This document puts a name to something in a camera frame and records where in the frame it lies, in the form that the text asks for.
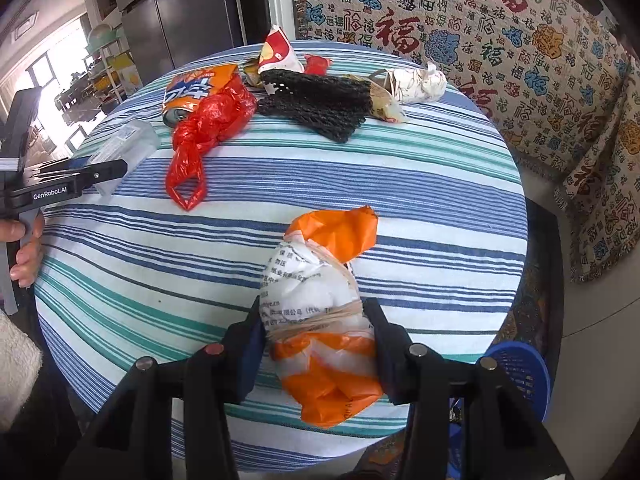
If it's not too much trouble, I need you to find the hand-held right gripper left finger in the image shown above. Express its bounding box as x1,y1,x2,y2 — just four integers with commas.
60,296,268,480

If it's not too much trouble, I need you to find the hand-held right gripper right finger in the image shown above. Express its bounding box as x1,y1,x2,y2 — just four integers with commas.
362,297,571,480

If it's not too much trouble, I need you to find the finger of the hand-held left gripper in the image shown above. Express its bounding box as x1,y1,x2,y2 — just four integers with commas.
31,158,129,189

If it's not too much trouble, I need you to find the clear plastic packet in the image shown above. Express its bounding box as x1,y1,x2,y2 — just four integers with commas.
87,120,162,197

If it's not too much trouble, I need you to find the orange and white plastic bag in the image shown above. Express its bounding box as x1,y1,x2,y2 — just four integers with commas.
260,205,386,429

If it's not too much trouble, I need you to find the blue plastic basket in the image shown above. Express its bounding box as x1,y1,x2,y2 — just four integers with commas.
447,341,551,480

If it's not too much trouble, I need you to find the black foam net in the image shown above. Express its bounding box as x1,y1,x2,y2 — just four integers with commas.
256,69,375,144

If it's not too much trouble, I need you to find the red snack packet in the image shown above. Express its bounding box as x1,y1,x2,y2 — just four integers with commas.
302,53,333,77

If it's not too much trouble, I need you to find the person's left hand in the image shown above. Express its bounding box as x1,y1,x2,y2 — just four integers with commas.
0,220,45,288

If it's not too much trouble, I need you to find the kitchen shelf rack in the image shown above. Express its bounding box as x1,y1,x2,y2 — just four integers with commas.
82,25,143,111

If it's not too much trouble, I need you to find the red plastic bag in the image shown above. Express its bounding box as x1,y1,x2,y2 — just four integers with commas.
166,76,258,212

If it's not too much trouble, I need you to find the orange soda can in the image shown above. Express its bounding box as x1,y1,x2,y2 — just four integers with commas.
161,63,241,128

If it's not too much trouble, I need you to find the striped tablecloth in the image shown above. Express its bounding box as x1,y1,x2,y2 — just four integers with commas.
32,40,530,473

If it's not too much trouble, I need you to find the dark grey refrigerator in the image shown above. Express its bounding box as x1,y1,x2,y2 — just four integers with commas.
110,0,271,73

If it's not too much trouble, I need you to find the red and white paper wrapper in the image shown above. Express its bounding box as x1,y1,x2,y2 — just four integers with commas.
243,25,306,86

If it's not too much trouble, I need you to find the person's dark clothing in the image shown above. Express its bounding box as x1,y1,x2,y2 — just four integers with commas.
0,355,86,480

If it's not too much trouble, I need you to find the clear brown snack wrapper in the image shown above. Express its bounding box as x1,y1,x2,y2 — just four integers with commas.
345,72,407,125

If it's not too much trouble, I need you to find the white crumpled paper bag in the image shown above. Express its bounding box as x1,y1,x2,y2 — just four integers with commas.
387,61,448,106

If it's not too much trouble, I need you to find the small printed sofa cover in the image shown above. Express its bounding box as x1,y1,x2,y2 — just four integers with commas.
552,55,640,283

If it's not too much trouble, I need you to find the large printed sofa cover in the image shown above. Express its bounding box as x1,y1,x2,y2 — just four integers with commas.
290,0,631,181

